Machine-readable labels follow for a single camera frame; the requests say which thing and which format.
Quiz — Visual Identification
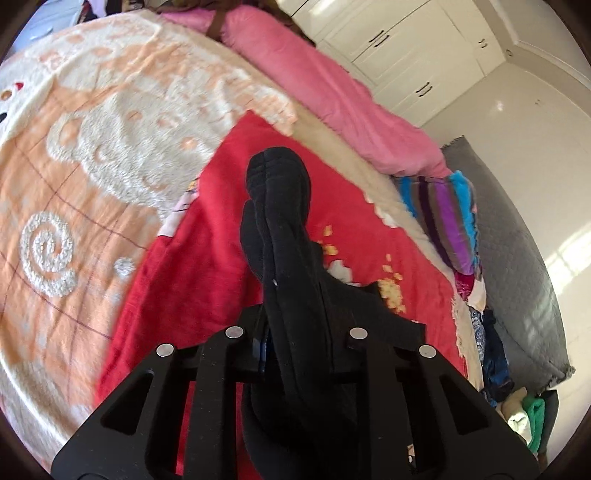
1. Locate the cream cloth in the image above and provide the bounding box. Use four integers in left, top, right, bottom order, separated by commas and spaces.
496, 388, 532, 444

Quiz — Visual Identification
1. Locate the black sweater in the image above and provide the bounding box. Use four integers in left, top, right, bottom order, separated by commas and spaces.
239, 147, 384, 480

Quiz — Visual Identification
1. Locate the magenta cloth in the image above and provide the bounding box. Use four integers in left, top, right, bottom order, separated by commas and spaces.
452, 270, 488, 310

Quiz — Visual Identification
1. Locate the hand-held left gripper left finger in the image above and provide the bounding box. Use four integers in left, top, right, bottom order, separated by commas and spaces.
51, 305, 269, 480

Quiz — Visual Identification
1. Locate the green cloth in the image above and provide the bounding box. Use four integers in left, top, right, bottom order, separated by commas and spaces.
522, 397, 548, 453

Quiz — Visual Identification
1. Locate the white wardrobe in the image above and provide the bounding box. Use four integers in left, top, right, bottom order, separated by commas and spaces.
277, 0, 504, 127

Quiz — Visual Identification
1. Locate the peach and white blanket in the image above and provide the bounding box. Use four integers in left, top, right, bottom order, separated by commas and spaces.
0, 9, 298, 457

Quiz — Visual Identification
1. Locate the blue patterned clothing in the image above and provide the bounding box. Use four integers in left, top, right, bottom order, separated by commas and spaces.
468, 307, 515, 407

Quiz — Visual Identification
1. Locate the grey padded headboard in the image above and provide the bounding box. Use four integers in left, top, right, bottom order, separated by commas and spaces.
441, 136, 575, 384

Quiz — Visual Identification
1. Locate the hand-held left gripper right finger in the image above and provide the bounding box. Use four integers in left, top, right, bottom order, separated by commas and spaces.
331, 294, 542, 480

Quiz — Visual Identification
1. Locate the red floral blanket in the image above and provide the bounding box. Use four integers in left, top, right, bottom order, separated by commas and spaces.
92, 110, 467, 480

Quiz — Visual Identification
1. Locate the brown coat with fur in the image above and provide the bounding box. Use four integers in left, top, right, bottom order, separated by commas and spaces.
154, 0, 232, 40

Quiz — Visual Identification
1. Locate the pink duvet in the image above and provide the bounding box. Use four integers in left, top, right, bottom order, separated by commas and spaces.
159, 4, 453, 178

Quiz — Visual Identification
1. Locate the striped colourful pillow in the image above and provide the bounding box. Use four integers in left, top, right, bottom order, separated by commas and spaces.
397, 171, 483, 278

